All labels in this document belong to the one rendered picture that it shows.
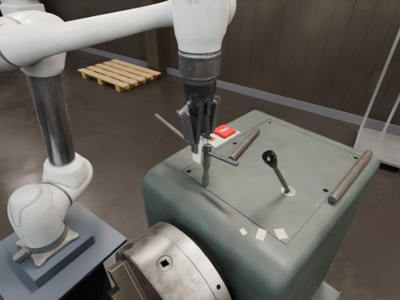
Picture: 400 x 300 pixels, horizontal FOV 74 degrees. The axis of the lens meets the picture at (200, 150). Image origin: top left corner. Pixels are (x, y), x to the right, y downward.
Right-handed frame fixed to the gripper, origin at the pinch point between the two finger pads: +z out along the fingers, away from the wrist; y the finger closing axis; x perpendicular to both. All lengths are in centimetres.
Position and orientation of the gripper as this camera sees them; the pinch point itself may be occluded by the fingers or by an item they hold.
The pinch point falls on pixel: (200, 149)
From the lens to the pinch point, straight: 70.9
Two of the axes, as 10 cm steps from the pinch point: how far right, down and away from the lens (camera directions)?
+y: -7.2, 4.0, -5.7
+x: 7.0, 4.1, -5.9
